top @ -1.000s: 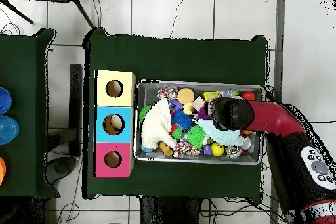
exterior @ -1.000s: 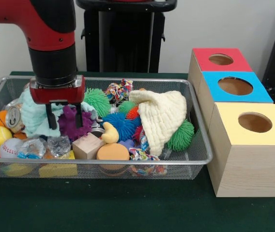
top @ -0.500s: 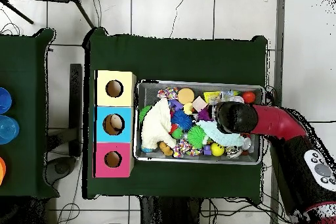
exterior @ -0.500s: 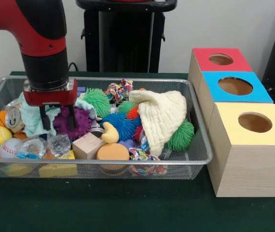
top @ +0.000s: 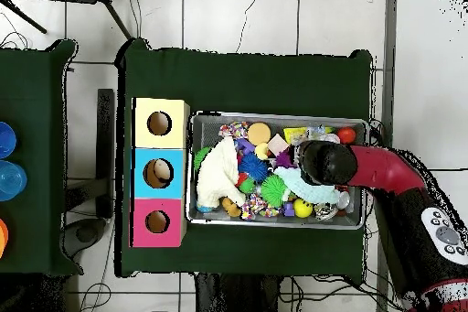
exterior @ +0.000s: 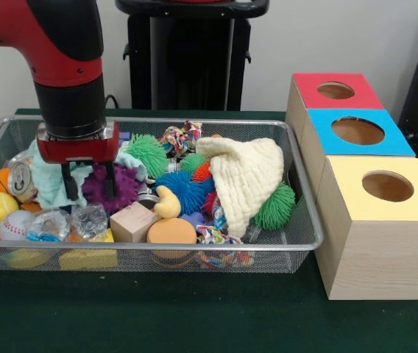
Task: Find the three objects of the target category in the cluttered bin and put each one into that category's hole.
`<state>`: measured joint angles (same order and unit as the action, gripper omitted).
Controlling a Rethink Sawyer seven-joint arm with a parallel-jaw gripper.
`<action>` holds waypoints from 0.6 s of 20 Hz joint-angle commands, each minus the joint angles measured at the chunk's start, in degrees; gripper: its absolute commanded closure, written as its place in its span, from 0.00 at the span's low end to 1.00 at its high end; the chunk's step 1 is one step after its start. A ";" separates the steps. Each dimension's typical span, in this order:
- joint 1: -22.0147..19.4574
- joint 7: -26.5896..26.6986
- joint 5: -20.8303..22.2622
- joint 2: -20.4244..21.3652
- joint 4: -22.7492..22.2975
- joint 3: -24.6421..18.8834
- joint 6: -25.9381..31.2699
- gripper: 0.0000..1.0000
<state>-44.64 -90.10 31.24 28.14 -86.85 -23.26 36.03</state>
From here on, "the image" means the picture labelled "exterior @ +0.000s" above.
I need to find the purple spiky ball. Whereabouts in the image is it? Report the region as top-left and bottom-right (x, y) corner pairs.
(82, 163), (142, 215)

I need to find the clear mesh bin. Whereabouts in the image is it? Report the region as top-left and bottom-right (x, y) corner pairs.
(0, 115), (325, 274)

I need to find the green spiky ball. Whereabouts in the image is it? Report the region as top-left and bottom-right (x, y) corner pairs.
(253, 182), (297, 231)
(124, 134), (168, 179)

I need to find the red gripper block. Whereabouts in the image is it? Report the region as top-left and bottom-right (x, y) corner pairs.
(37, 125), (120, 202)

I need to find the dark green table cloth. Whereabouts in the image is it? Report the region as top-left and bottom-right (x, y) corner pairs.
(0, 109), (418, 353)

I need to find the cream knitted cloth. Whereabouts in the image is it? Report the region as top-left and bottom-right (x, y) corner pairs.
(196, 137), (286, 238)

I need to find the mint green cloth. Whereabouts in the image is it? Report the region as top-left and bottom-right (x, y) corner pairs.
(27, 140), (149, 210)

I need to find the wooden cube block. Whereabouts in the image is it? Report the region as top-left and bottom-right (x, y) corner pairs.
(110, 202), (158, 243)

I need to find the orange round disc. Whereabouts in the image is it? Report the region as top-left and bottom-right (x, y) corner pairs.
(146, 218), (197, 260)

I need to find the blue spiky ball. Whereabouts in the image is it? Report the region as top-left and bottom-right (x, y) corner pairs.
(154, 171), (208, 215)

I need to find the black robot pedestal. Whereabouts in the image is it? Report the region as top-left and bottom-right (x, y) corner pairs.
(116, 0), (270, 111)

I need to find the wooden three-hole sorting box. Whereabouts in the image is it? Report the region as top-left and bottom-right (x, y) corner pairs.
(285, 72), (418, 301)

